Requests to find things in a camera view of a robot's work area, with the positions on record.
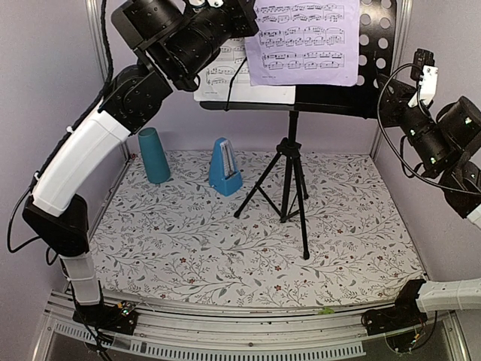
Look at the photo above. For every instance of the purple sheet music page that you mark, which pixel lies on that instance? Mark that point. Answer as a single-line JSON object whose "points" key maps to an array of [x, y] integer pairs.
{"points": [[305, 43]]}

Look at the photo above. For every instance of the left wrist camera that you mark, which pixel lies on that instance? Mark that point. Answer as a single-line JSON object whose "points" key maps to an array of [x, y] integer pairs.
{"points": [[198, 4]]}

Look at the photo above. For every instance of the sheet music booklet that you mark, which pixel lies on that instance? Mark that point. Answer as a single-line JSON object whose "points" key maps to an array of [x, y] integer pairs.
{"points": [[228, 78]]}

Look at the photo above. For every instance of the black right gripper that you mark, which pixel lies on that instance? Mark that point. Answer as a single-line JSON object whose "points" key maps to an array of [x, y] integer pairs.
{"points": [[391, 104]]}

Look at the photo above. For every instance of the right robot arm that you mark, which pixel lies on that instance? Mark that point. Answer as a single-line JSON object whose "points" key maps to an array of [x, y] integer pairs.
{"points": [[445, 145]]}

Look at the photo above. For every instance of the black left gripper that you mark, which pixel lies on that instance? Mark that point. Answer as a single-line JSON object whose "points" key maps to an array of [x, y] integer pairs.
{"points": [[246, 17]]}

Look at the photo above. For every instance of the blue metronome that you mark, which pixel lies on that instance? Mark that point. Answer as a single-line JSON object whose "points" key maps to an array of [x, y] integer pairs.
{"points": [[224, 175]]}

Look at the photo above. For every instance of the black music stand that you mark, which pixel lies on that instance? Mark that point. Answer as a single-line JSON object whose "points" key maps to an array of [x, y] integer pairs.
{"points": [[356, 101]]}

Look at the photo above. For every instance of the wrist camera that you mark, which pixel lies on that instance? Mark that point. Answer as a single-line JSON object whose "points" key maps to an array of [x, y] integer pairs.
{"points": [[425, 74], [198, 4]]}

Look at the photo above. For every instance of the teal ceramic vase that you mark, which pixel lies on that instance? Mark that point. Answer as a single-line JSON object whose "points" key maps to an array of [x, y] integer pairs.
{"points": [[153, 156]]}

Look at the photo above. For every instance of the floral table mat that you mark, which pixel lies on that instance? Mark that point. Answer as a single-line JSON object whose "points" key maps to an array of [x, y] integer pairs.
{"points": [[183, 241]]}

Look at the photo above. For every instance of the green tape piece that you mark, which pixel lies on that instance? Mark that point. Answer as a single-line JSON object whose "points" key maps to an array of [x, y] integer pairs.
{"points": [[325, 311]]}

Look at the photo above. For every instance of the aluminium front rail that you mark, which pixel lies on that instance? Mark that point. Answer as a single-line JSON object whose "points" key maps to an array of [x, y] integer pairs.
{"points": [[169, 330]]}

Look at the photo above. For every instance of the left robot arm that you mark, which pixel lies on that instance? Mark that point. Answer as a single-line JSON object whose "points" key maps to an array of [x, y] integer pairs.
{"points": [[172, 46]]}

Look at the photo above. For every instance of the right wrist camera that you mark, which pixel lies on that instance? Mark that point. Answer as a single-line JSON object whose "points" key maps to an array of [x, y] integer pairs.
{"points": [[425, 74]]}

